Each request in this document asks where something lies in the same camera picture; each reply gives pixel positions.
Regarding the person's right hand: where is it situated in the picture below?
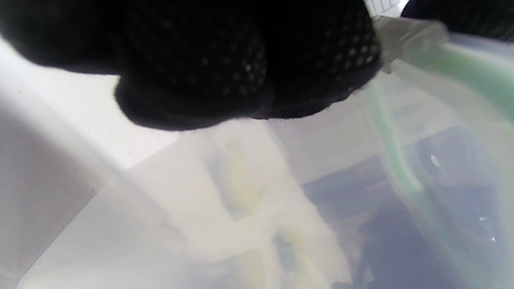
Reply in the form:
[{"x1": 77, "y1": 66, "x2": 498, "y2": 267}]
[{"x1": 401, "y1": 0, "x2": 514, "y2": 43}]

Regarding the clear container lid green seal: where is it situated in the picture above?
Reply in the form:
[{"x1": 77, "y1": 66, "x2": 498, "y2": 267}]
[{"x1": 361, "y1": 16, "x2": 514, "y2": 289}]

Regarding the whiteboard on metal stand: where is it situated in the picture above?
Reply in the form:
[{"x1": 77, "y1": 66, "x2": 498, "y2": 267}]
[{"x1": 363, "y1": 0, "x2": 402, "y2": 16}]

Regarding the clear plastic airtight container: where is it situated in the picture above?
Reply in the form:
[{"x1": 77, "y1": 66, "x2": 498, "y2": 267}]
[{"x1": 16, "y1": 104, "x2": 386, "y2": 289}]

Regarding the person's left hand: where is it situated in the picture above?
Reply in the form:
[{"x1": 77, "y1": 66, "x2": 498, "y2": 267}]
[{"x1": 0, "y1": 0, "x2": 382, "y2": 132}]

